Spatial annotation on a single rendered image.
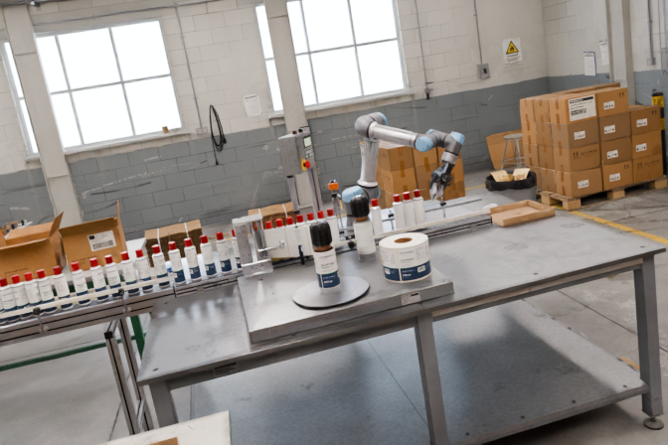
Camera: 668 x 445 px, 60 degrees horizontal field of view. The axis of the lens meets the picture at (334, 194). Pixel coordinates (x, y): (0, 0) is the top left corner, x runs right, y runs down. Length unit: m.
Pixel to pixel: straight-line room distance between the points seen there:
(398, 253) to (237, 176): 6.03
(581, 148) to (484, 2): 3.48
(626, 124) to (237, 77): 4.80
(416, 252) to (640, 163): 4.73
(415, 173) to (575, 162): 1.61
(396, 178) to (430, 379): 4.05
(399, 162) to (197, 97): 3.16
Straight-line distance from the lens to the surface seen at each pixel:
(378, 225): 2.97
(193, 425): 1.88
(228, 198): 8.26
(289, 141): 2.84
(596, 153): 6.48
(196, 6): 8.22
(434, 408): 2.46
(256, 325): 2.22
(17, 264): 4.21
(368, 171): 3.30
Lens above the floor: 1.72
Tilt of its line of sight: 11 degrees down
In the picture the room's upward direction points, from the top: 10 degrees counter-clockwise
